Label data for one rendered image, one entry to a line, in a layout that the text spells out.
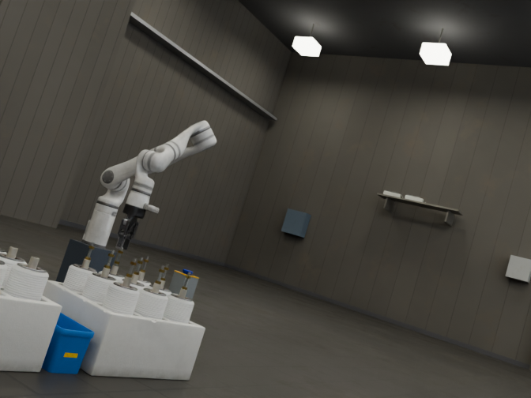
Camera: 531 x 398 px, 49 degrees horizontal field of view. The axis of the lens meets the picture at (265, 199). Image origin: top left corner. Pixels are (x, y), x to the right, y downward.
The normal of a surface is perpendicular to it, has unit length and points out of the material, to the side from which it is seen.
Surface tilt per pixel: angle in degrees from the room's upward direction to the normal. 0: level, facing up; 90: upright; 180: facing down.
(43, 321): 90
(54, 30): 90
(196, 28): 90
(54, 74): 90
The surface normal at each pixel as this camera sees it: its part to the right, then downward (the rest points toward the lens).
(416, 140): -0.51, -0.25
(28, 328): 0.75, 0.17
